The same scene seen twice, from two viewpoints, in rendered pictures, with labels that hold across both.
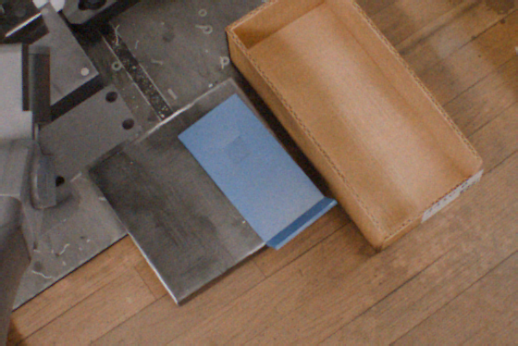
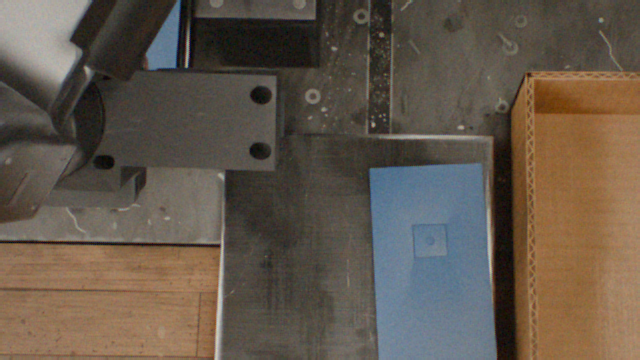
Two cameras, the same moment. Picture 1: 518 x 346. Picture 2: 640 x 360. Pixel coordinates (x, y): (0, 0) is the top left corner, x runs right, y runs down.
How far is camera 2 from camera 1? 0.35 m
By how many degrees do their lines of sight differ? 11
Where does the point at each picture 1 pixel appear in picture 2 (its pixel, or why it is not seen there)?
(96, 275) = (144, 270)
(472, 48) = not seen: outside the picture
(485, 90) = not seen: outside the picture
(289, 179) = (469, 327)
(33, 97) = (114, 26)
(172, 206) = (299, 254)
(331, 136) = (567, 305)
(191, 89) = (432, 115)
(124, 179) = (264, 176)
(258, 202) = (409, 327)
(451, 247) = not seen: outside the picture
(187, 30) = (483, 32)
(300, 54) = (606, 165)
